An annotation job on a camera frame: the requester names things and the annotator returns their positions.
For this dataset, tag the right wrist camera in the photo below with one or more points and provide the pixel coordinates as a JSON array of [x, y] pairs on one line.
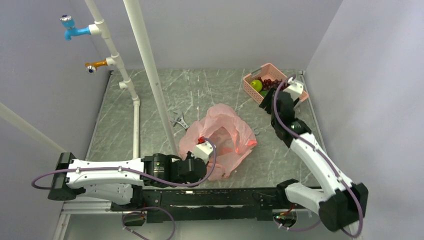
[[294, 88]]

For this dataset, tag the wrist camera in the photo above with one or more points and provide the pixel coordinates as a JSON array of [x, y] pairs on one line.
[[203, 150], [294, 88]]

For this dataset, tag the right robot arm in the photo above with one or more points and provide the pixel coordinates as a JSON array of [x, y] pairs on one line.
[[340, 202]]

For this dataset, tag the orange faucet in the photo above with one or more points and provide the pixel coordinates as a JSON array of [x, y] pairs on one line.
[[92, 67]]

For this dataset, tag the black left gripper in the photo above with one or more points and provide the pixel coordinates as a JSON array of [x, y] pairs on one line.
[[189, 155]]

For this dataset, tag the red handled adjustable wrench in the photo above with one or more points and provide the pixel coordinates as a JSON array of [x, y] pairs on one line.
[[178, 118]]

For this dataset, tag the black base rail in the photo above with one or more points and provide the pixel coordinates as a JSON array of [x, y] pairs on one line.
[[196, 204]]

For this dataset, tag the pink plastic basket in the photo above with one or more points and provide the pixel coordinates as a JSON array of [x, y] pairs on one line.
[[269, 71]]

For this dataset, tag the purple fake grapes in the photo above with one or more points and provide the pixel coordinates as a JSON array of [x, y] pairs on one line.
[[269, 84]]

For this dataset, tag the blue faucet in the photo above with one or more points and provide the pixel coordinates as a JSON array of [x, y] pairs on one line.
[[71, 29]]

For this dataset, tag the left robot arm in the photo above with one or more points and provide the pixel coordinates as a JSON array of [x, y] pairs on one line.
[[121, 182]]

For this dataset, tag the green fake fruit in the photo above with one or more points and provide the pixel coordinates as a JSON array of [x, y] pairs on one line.
[[264, 93]]

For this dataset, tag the yellow green fake mango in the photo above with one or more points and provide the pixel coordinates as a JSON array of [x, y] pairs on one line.
[[257, 85]]

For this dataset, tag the pink plastic bag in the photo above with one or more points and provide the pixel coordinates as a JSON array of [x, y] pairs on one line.
[[233, 138]]

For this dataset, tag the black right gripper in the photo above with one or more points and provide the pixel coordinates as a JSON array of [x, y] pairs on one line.
[[266, 100]]

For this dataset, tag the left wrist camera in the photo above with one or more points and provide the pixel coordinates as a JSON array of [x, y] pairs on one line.
[[203, 150]]

